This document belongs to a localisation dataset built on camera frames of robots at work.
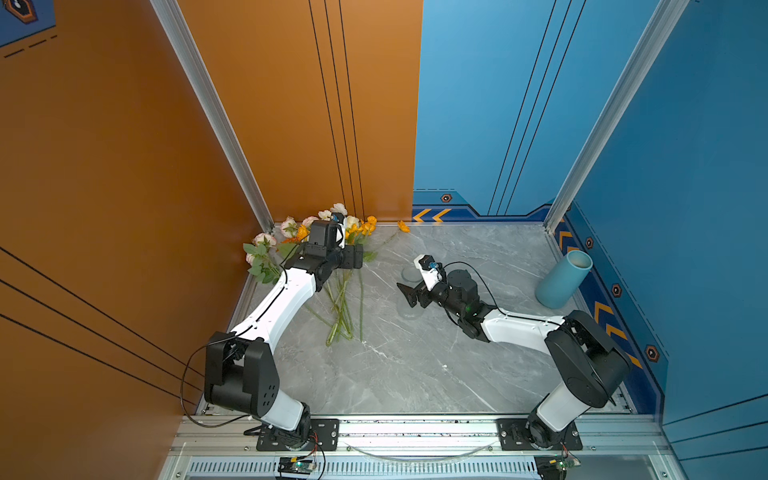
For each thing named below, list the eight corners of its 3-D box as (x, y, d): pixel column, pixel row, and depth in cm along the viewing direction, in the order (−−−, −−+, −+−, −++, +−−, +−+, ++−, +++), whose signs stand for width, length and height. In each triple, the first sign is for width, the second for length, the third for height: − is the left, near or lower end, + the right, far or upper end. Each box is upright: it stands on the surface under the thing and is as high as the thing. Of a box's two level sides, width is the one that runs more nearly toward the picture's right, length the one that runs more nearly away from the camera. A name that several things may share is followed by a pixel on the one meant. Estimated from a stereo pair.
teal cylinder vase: (541, 311, 98) (570, 273, 81) (533, 289, 103) (560, 250, 87) (564, 311, 98) (599, 273, 81) (556, 289, 103) (587, 250, 87)
